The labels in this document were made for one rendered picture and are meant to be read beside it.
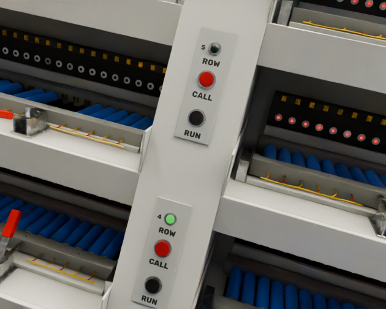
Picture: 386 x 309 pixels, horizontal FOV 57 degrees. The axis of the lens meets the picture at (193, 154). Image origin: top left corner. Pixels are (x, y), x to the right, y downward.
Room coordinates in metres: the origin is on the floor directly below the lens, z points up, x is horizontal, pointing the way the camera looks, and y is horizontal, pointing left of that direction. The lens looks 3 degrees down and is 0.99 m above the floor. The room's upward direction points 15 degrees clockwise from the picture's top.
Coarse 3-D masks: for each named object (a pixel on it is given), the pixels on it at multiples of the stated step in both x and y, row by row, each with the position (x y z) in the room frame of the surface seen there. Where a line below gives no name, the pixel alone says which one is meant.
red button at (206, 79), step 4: (204, 72) 0.38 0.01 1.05; (208, 72) 0.38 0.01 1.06; (200, 76) 0.38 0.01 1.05; (204, 76) 0.38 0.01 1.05; (208, 76) 0.38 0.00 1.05; (212, 76) 0.38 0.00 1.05; (200, 80) 0.38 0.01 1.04; (204, 80) 0.38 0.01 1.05; (208, 80) 0.38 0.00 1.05; (212, 80) 0.38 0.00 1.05; (204, 84) 0.38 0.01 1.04; (208, 84) 0.38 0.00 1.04
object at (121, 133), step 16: (0, 96) 0.47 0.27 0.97; (16, 96) 0.49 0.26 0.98; (16, 112) 0.47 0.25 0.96; (48, 112) 0.46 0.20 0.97; (64, 112) 0.46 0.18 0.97; (80, 128) 0.46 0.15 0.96; (96, 128) 0.45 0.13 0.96; (112, 128) 0.45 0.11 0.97; (128, 128) 0.45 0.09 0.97; (112, 144) 0.44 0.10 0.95; (128, 144) 0.45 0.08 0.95
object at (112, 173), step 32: (0, 64) 0.61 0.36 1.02; (128, 96) 0.58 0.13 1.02; (0, 128) 0.43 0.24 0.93; (0, 160) 0.43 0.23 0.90; (32, 160) 0.42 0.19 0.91; (64, 160) 0.41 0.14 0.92; (96, 160) 0.40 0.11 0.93; (128, 160) 0.42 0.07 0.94; (96, 192) 0.41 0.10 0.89; (128, 192) 0.40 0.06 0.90
